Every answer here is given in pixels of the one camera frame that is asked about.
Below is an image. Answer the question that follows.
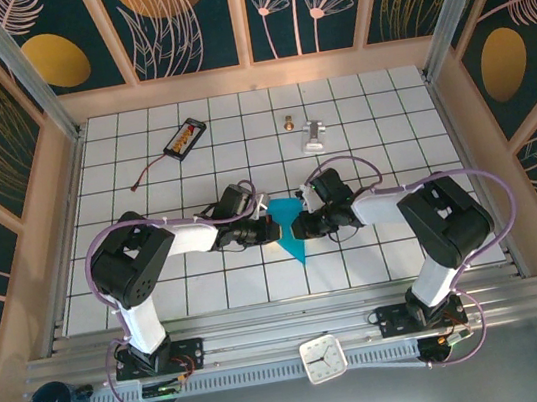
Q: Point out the blue square paper sheet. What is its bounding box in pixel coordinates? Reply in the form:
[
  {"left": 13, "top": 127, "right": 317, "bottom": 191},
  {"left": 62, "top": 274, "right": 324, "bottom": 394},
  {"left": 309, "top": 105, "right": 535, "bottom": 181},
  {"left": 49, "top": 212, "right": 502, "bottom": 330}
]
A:
[{"left": 266, "top": 195, "right": 312, "bottom": 273}]

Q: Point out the white square clock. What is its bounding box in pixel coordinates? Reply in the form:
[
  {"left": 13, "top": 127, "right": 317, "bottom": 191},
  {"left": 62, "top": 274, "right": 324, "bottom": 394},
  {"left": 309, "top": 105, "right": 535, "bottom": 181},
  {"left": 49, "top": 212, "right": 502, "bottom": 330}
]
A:
[{"left": 296, "top": 331, "right": 352, "bottom": 388}]

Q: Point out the black battery holder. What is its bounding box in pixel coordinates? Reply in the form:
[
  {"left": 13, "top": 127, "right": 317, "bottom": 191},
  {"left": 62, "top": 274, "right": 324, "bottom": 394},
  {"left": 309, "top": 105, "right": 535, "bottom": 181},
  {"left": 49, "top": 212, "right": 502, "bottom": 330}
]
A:
[{"left": 158, "top": 114, "right": 212, "bottom": 165}]

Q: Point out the black controller board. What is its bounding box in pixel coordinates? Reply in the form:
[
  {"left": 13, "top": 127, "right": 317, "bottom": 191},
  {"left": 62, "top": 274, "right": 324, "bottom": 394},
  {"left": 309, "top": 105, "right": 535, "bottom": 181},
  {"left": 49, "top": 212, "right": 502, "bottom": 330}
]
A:
[
  {"left": 138, "top": 378, "right": 187, "bottom": 402},
  {"left": 416, "top": 329, "right": 477, "bottom": 369}
]

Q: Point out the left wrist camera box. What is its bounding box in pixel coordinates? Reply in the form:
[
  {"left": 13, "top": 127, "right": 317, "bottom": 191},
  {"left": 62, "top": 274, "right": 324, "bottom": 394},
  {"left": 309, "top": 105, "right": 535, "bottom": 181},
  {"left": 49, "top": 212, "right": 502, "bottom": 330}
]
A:
[{"left": 250, "top": 190, "right": 272, "bottom": 215}]

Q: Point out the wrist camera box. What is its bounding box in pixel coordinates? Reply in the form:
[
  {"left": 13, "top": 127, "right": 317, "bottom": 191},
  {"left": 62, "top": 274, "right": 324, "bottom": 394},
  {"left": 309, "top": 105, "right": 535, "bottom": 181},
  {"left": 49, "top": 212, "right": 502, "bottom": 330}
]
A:
[
  {"left": 295, "top": 181, "right": 319, "bottom": 206},
  {"left": 250, "top": 190, "right": 272, "bottom": 215}
]

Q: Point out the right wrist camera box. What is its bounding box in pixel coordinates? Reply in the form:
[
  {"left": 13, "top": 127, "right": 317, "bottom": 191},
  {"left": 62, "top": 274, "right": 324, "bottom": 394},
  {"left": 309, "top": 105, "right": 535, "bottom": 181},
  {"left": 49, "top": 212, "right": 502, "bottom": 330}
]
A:
[{"left": 295, "top": 181, "right": 319, "bottom": 206}]

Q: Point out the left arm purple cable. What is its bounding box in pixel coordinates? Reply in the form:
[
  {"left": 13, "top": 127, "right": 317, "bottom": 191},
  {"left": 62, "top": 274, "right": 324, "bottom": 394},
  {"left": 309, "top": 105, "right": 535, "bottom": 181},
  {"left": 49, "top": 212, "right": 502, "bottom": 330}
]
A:
[{"left": 75, "top": 177, "right": 286, "bottom": 402}]

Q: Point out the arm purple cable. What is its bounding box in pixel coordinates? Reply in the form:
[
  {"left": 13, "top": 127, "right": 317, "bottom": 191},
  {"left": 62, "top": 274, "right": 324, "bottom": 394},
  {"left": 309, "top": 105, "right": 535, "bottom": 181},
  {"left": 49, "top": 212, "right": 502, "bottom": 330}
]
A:
[
  {"left": 300, "top": 130, "right": 537, "bottom": 385},
  {"left": 75, "top": 177, "right": 286, "bottom": 402}
]

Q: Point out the aluminium mounting rail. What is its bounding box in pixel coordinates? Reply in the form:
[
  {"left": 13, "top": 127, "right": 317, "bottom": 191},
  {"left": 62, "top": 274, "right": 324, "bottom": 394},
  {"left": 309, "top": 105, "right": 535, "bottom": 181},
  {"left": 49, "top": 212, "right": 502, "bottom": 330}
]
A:
[{"left": 21, "top": 264, "right": 537, "bottom": 399}]

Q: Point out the red black wire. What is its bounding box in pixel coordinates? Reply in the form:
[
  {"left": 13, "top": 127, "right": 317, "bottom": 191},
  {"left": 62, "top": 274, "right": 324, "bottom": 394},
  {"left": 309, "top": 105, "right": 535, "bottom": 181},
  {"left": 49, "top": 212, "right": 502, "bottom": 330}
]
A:
[{"left": 126, "top": 152, "right": 174, "bottom": 191}]

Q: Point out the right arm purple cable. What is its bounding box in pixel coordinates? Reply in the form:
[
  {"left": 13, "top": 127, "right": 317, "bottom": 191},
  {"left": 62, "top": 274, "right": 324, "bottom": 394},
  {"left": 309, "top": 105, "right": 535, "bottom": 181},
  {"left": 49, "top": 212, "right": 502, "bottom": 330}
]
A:
[{"left": 300, "top": 130, "right": 537, "bottom": 385}]

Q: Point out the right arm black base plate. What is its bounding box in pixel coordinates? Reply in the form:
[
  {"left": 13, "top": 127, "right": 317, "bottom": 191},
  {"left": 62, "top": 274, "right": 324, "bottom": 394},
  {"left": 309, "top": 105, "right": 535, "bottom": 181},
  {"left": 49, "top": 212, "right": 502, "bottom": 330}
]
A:
[{"left": 374, "top": 293, "right": 468, "bottom": 340}]

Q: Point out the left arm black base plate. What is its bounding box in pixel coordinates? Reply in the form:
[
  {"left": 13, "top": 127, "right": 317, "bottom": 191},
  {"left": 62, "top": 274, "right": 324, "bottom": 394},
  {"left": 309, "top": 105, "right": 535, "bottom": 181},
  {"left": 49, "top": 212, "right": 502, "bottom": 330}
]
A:
[{"left": 112, "top": 336, "right": 209, "bottom": 383}]

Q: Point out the slotted grey cable duct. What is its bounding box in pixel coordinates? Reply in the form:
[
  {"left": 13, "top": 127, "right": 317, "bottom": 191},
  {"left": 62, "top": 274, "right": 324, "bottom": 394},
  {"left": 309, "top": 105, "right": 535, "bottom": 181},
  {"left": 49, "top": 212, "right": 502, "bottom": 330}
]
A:
[{"left": 81, "top": 339, "right": 426, "bottom": 402}]

